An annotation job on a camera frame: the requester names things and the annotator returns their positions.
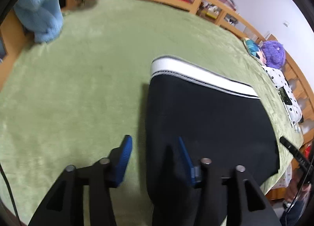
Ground purple plush toy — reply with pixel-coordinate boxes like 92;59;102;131
261;40;286;69

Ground person's right hand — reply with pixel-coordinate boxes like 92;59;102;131
285;178;311;203

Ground green bed blanket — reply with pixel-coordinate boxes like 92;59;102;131
1;0;303;225

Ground colourful geometric pillow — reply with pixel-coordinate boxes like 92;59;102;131
242;38;267;66

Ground light blue towel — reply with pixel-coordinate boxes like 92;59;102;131
13;0;63;43

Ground white black-dotted pillow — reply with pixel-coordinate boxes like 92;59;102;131
262;66;303;127

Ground black pants with white stripe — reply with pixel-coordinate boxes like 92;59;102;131
145;56;280;225

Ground black cable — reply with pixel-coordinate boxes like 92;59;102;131
0;162;21;226

